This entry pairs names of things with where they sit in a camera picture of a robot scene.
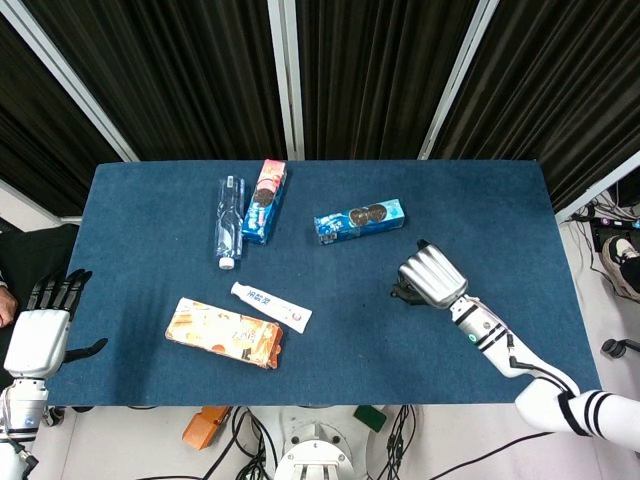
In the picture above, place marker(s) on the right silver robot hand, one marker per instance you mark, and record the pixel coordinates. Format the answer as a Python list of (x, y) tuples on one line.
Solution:
[(435, 275)]

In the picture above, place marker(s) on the orange egg roll snack box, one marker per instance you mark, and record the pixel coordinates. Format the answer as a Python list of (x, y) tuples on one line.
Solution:
[(220, 330)]

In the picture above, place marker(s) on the black electronics box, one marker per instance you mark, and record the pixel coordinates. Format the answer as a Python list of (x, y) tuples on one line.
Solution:
[(629, 192)]

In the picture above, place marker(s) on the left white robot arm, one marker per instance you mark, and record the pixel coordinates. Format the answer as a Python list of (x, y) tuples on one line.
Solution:
[(22, 410)]

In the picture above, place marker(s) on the white and black sneaker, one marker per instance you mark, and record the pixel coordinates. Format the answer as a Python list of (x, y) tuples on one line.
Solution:
[(622, 265)]

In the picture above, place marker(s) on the green block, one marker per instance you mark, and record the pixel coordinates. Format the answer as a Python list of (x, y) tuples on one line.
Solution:
[(370, 417)]

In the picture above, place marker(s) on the white robot torso base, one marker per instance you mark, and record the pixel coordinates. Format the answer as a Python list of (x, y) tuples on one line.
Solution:
[(320, 450)]

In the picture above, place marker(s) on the black curtain panel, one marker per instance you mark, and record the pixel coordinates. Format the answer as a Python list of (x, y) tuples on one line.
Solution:
[(35, 125), (550, 75), (375, 75), (175, 75)]

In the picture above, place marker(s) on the clear plastic water bottle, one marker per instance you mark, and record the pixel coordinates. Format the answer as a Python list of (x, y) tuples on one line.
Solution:
[(229, 230)]

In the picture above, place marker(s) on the blue cookie box pink end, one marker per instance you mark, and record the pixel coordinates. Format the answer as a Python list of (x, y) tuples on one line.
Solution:
[(262, 210)]

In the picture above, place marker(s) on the black power strip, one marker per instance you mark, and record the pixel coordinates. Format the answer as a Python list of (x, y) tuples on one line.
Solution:
[(615, 221)]

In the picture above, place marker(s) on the seated person dark clothing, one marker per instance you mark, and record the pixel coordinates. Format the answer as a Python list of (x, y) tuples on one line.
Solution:
[(30, 260)]

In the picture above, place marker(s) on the black chair caster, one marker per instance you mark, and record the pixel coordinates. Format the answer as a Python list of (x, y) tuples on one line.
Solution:
[(615, 346)]

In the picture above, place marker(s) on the white toothpaste tube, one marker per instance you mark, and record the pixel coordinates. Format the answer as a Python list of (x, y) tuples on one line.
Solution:
[(270, 305)]

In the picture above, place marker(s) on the white frame post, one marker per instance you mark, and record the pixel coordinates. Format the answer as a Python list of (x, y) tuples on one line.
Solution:
[(30, 205), (72, 85), (600, 189), (287, 75), (459, 80)]

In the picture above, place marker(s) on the black table caster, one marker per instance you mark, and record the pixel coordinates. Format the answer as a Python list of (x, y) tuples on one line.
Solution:
[(56, 416)]

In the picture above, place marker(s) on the blue table cloth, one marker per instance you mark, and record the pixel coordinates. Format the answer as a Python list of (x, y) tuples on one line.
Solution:
[(350, 360)]

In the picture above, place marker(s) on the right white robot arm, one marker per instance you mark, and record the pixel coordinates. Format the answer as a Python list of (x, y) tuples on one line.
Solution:
[(500, 345)]

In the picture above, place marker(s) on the orange plastic device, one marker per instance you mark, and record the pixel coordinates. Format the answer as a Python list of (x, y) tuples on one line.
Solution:
[(205, 427)]

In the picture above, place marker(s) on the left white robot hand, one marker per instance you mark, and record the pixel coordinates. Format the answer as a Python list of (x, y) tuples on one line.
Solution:
[(37, 345)]

